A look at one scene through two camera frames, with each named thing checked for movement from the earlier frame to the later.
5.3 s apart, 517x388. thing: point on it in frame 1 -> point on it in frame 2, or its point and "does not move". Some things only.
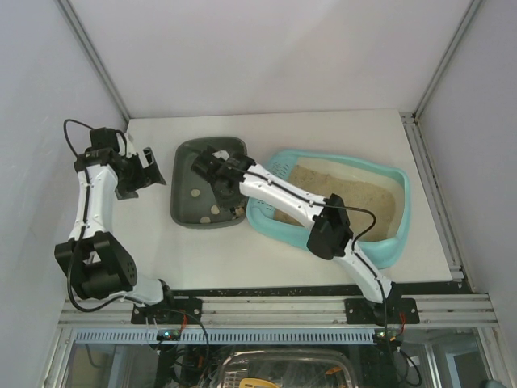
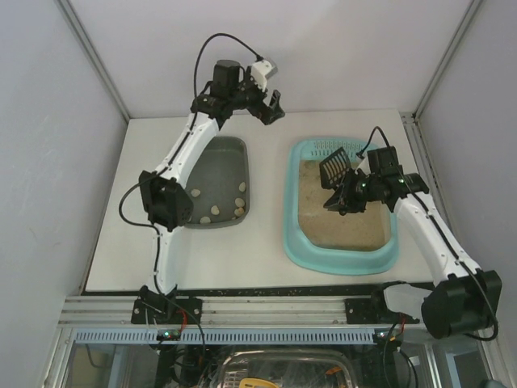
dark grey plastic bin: [193, 201] does not move
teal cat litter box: [386, 177] -> [341, 262]
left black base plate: [174, 312] does not move
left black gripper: [142, 170] -> [264, 109]
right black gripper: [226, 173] -> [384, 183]
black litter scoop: [236, 202] -> [333, 169]
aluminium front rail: [460, 310] does not move
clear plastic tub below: [287, 369] does not move
